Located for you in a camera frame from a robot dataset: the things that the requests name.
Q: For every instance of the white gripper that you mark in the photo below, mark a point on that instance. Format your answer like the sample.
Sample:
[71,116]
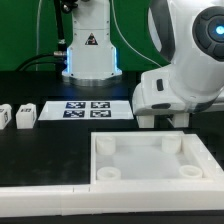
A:
[154,96]

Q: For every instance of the white marker sheet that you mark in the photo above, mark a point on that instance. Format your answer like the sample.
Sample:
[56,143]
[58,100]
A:
[86,110]

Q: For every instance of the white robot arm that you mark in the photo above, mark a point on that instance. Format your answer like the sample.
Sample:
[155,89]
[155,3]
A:
[188,34]

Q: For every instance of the white L-shaped fence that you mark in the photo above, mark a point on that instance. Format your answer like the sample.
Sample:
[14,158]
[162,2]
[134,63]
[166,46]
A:
[116,197]

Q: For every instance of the white square tabletop part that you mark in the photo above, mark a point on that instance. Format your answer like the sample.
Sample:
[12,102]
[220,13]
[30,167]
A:
[148,155]

